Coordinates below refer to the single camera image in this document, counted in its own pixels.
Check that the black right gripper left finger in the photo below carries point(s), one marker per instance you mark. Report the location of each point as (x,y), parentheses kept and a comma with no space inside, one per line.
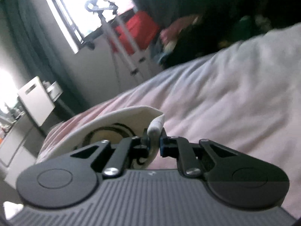
(72,178)

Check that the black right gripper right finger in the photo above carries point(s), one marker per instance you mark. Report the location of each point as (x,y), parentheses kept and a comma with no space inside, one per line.
(232,177)

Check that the white sweatpants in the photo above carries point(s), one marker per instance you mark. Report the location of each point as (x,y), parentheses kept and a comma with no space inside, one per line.
(117,127)

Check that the dark clothes pile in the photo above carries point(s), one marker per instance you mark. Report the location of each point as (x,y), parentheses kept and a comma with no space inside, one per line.
(219,30)

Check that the white drawer desk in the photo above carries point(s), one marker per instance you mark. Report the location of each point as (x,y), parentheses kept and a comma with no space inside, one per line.
(19,150)

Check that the pink bed sheet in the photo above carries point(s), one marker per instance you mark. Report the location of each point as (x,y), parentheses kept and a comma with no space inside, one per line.
(246,97)

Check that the white black chair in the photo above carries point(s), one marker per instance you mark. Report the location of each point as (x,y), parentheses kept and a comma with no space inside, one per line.
(40,99)

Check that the dark teal left curtain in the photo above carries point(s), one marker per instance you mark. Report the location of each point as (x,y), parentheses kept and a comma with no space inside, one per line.
(37,52)

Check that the red bag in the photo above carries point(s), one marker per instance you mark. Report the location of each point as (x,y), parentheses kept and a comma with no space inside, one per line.
(142,28)

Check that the pink floral cloth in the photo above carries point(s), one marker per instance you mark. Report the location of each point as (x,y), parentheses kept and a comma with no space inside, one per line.
(171,33)

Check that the silver tripod stand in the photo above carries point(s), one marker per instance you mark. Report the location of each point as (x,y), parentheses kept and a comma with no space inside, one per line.
(136,63)

